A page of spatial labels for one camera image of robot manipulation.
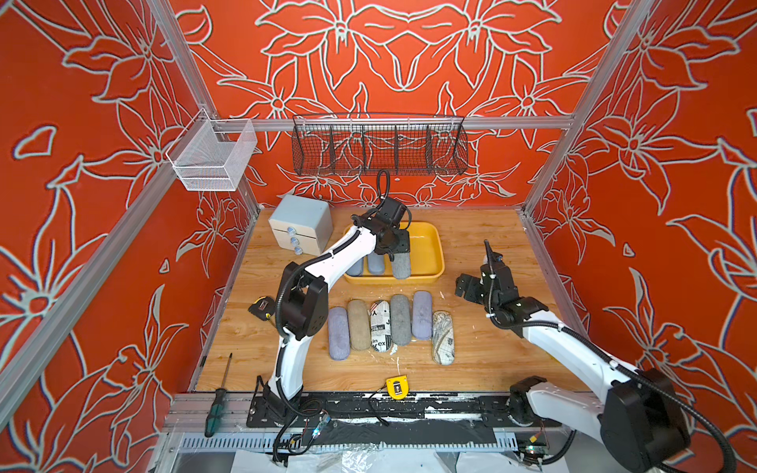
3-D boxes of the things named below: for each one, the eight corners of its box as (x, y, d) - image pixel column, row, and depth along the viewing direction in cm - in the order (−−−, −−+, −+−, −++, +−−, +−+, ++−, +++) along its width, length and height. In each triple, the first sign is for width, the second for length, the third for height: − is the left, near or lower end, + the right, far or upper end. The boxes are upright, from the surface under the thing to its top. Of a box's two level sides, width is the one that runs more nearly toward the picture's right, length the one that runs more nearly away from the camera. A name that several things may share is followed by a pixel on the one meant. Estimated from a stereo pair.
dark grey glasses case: (391, 346, 86) (392, 341, 83) (390, 299, 96) (390, 294, 93) (412, 346, 86) (413, 341, 83) (408, 299, 96) (409, 294, 93)
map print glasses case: (432, 363, 82) (433, 360, 80) (432, 314, 92) (433, 310, 89) (453, 366, 82) (455, 362, 79) (451, 316, 91) (453, 312, 89)
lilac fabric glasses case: (412, 338, 87) (413, 334, 84) (412, 295, 96) (413, 290, 94) (432, 340, 86) (433, 336, 84) (430, 296, 96) (431, 291, 93)
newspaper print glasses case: (370, 352, 84) (370, 348, 82) (371, 305, 94) (371, 301, 91) (391, 352, 84) (391, 348, 82) (389, 305, 94) (390, 301, 91)
